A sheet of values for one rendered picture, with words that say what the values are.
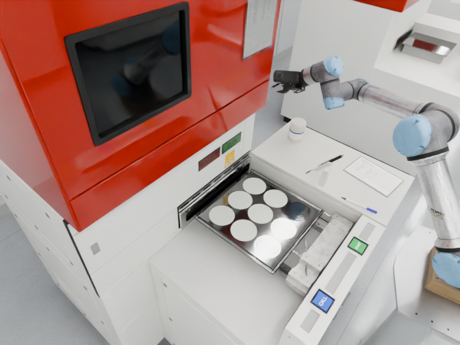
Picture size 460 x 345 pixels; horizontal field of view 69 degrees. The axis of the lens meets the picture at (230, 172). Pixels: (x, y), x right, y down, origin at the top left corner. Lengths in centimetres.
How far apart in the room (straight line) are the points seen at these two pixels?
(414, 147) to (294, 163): 53
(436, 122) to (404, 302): 63
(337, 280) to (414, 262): 43
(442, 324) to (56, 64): 134
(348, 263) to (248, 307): 36
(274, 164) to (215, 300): 61
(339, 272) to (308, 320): 20
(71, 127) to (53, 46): 16
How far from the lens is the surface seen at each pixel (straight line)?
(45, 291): 235
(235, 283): 124
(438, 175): 117
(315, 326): 107
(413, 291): 143
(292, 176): 143
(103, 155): 81
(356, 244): 126
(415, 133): 113
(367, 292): 236
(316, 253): 129
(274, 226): 130
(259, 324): 119
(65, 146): 74
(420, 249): 156
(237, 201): 136
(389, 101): 137
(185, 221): 132
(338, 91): 139
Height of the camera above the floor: 191
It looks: 43 degrees down
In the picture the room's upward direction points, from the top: 4 degrees clockwise
